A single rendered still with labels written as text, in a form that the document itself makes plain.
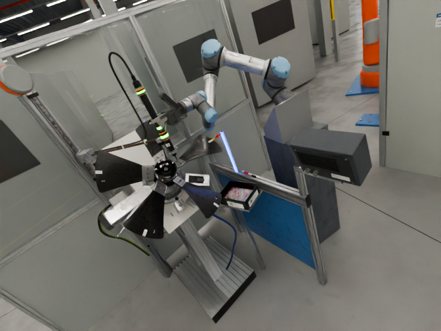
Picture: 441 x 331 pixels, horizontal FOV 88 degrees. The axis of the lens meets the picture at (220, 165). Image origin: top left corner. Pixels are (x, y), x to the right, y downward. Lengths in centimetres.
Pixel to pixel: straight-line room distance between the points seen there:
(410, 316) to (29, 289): 248
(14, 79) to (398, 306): 256
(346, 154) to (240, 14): 419
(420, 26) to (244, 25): 317
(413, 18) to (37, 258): 310
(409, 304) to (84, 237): 224
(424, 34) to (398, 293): 174
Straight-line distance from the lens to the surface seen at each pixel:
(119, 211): 139
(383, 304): 195
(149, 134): 143
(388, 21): 235
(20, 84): 172
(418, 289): 204
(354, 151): 92
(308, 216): 140
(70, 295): 237
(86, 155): 166
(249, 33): 492
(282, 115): 145
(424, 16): 228
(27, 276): 222
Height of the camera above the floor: 174
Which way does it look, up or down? 30 degrees down
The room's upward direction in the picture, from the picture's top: 23 degrees counter-clockwise
